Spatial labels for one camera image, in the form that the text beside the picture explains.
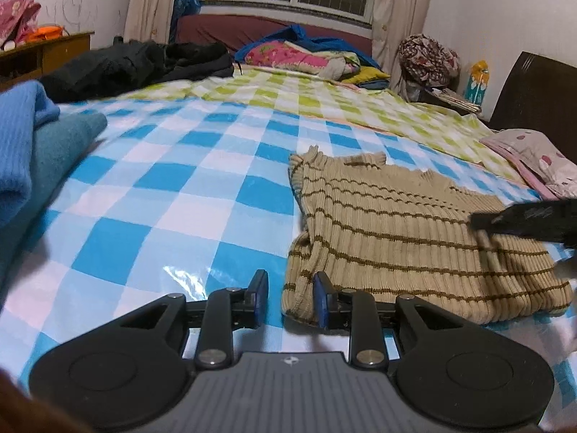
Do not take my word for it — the dark clothes pile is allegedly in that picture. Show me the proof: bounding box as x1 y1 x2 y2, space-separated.
40 40 236 104

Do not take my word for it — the dark wooden headboard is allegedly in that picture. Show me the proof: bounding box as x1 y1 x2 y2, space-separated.
488 51 577 143

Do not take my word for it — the orange yellow bottle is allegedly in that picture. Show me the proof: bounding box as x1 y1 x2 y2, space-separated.
466 60 490 105

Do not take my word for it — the blue white checkered bed sheet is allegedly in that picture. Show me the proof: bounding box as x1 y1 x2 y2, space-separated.
0 95 577 420

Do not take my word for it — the yellow pillow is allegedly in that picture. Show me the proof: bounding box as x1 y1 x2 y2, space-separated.
340 66 392 87

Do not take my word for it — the teal knit sweater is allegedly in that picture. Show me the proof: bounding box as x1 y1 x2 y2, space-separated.
0 112 109 294

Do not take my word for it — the pink dotted pillow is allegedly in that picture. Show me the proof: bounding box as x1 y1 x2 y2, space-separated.
479 128 577 200

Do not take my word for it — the pink floral quilt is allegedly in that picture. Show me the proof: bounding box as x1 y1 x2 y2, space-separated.
245 40 361 78

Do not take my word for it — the blue knit sweater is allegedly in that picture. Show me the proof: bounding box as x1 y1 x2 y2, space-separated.
0 79 60 228

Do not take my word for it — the pink and blue bedding pile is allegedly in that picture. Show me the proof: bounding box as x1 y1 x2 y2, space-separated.
234 24 384 69

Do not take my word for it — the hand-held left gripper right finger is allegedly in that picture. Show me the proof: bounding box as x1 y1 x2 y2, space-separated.
313 272 457 369

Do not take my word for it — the orange bag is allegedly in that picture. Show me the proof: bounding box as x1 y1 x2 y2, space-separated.
26 25 65 42

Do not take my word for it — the maroon sofa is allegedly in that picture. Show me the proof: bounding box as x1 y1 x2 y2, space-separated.
175 13 375 55

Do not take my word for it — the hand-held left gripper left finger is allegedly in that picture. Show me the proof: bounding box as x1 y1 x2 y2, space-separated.
119 270 270 369

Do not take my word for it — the brown clothing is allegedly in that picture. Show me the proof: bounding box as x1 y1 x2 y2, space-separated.
0 367 79 433

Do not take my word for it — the pink floral cloth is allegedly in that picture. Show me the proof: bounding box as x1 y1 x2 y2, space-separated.
0 0 42 49

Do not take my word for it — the floral cloth bundle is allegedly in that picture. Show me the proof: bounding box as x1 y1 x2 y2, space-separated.
398 34 461 88

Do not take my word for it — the green white checkered bed sheet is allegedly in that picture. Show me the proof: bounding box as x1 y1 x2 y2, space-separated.
122 65 530 185

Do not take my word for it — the beige striped knit sweater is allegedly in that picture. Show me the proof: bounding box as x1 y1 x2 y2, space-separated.
281 145 574 326

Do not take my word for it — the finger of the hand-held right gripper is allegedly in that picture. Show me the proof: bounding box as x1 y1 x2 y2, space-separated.
552 256 577 281
470 197 577 248

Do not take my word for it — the blue patterned bag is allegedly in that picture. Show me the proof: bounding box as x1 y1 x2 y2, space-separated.
172 0 202 25

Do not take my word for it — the stack of papers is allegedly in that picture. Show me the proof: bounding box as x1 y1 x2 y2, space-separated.
421 86 482 114

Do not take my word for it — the wooden bedside cabinet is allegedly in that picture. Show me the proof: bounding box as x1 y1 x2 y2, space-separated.
0 31 96 92

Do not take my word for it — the beige curtain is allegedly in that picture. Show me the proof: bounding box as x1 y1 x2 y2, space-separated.
123 0 188 47
370 0 439 93

